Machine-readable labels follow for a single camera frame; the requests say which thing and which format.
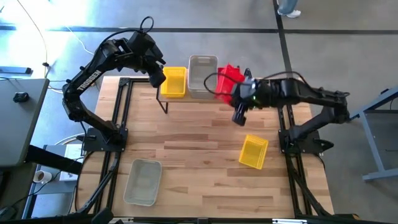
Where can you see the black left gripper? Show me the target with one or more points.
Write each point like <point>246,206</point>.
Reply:
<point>144,49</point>

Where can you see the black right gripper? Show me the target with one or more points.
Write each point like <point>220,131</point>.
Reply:
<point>245,100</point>

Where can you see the yellow plastic slotted basket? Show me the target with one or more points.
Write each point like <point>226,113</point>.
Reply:
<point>253,152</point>
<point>174,84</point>

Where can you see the grey plastic basket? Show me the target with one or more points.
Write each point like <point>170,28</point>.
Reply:
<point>202,77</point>
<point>143,183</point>

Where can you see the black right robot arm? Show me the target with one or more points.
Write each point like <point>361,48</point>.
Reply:
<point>311,93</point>

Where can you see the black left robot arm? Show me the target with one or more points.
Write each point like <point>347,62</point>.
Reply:
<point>88,81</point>

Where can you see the wooden shelf with black legs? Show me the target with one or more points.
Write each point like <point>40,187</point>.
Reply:
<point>174,100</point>

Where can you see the white box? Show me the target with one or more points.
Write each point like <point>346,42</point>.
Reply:
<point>73,152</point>

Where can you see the person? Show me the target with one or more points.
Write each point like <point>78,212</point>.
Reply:
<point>287,6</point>

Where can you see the black table leg beam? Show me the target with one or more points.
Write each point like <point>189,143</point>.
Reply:
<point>53,160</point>

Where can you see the blue-grey metal stand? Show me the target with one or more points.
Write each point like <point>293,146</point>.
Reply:
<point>373,143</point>

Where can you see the small black device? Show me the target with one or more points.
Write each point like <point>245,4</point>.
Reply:
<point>21,97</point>

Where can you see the black flat bar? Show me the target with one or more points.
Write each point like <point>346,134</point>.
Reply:
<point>15,70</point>

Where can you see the grey side table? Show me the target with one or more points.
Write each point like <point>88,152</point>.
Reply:
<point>18,130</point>

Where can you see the white cup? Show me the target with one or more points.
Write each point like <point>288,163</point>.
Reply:
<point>42,176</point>

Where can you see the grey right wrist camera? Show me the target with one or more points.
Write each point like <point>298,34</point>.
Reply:
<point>249,84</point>

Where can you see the black low camera box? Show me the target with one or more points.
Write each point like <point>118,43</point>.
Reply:
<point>202,221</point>

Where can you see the silver metal bracket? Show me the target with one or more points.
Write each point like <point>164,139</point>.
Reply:
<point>289,221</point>

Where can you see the black aluminium table frame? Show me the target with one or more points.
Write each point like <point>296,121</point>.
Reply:
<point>171,221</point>

